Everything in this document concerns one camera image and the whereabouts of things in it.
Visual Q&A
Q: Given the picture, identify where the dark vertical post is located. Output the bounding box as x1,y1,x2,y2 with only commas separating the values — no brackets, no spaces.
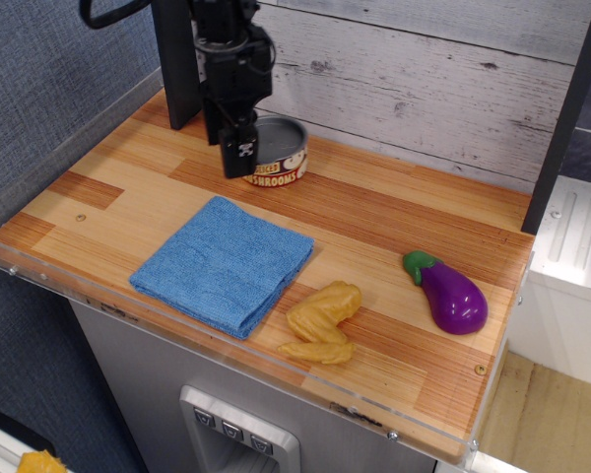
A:
521,22,591,236
152,0,202,130

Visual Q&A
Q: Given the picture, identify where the yellow object bottom left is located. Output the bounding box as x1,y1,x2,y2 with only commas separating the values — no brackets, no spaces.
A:
16,450,68,473

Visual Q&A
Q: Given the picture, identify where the folded blue rag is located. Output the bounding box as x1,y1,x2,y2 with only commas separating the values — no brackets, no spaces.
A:
129,197,314,340

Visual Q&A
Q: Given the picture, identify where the silver dispenser button panel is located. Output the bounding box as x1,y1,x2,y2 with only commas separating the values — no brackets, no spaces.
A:
179,385,301,472

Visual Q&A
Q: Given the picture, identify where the white ridged appliance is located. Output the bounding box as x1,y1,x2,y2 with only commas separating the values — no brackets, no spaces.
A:
507,176,591,383

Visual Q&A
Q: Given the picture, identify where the dark right vertical post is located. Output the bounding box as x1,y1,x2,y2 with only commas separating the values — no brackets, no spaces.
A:
521,22,591,236

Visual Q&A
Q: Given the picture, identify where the purple toy eggplant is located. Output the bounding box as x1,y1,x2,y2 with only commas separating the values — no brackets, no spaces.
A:
402,250,489,335

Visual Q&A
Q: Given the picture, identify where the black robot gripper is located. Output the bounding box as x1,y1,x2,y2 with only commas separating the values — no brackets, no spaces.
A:
196,41,275,178

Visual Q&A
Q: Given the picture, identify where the yellow plastic chicken wing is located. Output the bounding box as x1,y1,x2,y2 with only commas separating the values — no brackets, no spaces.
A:
278,281,362,365

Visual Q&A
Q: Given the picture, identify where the sliced mushrooms tin can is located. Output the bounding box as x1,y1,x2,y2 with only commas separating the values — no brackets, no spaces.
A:
243,115,308,188

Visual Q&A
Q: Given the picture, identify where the grey cabinet with dispenser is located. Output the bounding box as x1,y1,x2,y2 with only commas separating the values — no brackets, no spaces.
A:
72,303,436,472

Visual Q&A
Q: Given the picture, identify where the black corrugated cable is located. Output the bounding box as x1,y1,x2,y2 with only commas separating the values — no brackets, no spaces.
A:
78,0,154,31

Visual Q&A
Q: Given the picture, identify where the dark left vertical post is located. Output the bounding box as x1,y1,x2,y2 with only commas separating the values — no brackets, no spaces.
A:
152,0,202,130

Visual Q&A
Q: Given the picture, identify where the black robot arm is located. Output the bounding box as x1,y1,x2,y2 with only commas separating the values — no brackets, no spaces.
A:
189,1,276,178

